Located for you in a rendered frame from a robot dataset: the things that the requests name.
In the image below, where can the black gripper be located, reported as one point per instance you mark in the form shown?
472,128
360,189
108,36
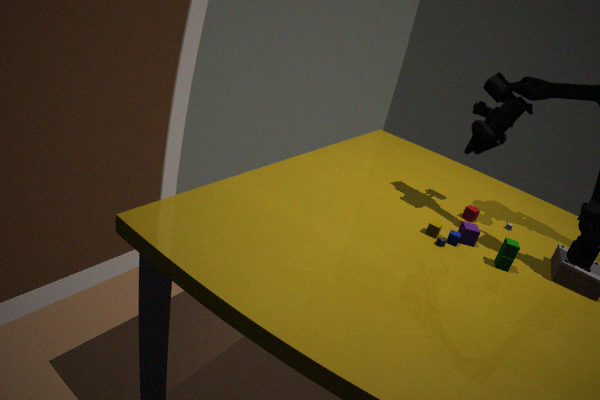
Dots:
485,135

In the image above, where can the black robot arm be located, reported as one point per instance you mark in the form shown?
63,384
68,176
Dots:
585,249

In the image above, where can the blue block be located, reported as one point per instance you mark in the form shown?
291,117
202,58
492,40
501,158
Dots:
453,238

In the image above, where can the purple block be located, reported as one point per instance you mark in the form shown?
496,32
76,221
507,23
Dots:
469,233

